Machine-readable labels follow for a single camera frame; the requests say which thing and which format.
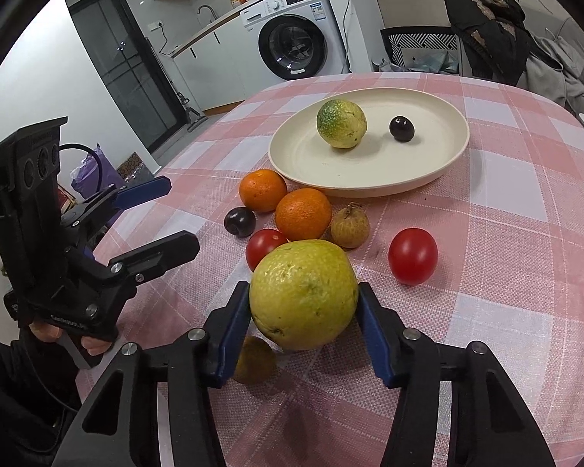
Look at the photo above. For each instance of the orange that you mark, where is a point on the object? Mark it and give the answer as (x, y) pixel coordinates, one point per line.
(303, 214)
(262, 189)

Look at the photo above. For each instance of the patterned black chair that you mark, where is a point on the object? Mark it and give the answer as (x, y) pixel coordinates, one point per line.
(418, 41)

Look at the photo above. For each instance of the black glass door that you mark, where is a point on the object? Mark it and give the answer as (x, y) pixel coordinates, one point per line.
(121, 63)

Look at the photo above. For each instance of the purple plastic bag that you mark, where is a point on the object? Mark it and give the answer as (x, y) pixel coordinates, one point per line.
(100, 170)

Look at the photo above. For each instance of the white washing machine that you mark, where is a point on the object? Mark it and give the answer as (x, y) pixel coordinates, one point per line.
(292, 44)

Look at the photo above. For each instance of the white kitchen counter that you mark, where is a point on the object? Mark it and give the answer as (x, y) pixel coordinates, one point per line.
(209, 27)

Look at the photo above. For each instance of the red tomato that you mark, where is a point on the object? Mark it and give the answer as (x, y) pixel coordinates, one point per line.
(265, 248)
(412, 255)

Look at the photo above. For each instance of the floor mop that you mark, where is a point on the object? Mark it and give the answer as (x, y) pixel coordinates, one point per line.
(192, 114)

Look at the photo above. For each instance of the cream plate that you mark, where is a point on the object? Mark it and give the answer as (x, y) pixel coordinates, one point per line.
(321, 165)

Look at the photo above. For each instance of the brown longan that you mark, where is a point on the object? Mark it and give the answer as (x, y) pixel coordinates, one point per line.
(255, 362)
(350, 226)

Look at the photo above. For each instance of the person's left hand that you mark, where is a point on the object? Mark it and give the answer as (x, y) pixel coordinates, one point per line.
(44, 333)

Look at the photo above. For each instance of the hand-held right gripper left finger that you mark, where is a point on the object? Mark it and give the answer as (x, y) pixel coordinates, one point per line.
(227, 335)

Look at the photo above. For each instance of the dark plum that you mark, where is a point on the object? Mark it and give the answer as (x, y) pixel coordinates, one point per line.
(401, 129)
(240, 222)

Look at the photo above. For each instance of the small green-yellow guava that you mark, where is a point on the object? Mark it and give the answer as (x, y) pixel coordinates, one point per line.
(340, 124)

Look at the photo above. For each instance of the black jacket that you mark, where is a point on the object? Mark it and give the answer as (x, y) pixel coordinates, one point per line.
(486, 24)

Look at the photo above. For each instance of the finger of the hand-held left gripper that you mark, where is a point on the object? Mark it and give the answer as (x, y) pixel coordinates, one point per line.
(165, 250)
(146, 188)

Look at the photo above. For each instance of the pink plaid tablecloth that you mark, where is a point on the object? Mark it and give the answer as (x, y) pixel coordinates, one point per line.
(491, 233)

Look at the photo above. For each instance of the large yellow guava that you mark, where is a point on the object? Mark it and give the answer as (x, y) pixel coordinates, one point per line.
(301, 296)

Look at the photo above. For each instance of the metal faucet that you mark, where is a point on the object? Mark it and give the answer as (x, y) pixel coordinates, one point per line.
(205, 12)

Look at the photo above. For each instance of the patterned cardboard box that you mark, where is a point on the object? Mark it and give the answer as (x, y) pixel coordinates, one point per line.
(134, 168)

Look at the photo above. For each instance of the person's left forearm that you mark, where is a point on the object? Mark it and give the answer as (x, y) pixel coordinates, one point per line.
(9, 399)

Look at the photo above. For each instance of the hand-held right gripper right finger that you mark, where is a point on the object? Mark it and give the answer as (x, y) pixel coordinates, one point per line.
(373, 340)

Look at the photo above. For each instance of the grey hooded garment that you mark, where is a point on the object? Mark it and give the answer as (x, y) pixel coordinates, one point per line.
(555, 68)

